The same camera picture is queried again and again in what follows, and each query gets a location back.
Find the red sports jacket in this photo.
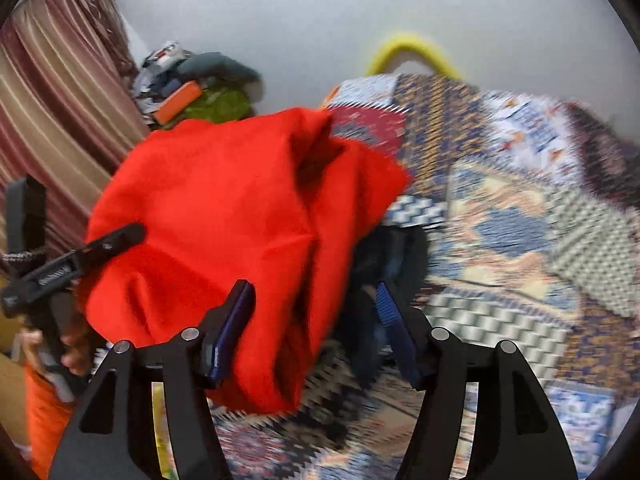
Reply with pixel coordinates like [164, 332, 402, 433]
[78, 107, 410, 414]

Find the person's left hand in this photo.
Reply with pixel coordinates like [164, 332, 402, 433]
[19, 303, 101, 378]

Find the black folded garment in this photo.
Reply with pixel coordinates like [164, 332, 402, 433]
[332, 226, 428, 387]

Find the yellow cartoon bed sheet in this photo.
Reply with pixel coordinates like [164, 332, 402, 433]
[151, 382, 179, 480]

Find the patchwork patterned bed quilt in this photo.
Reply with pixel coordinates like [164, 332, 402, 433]
[212, 74, 639, 479]

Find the striped red curtain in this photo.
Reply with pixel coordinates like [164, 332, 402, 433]
[1, 0, 149, 256]

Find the orange box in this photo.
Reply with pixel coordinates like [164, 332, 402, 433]
[152, 81, 203, 126]

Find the green patterned bag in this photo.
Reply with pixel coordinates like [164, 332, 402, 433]
[167, 86, 253, 128]

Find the yellow curved headboard cushion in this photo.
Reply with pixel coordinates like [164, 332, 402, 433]
[366, 34, 462, 79]

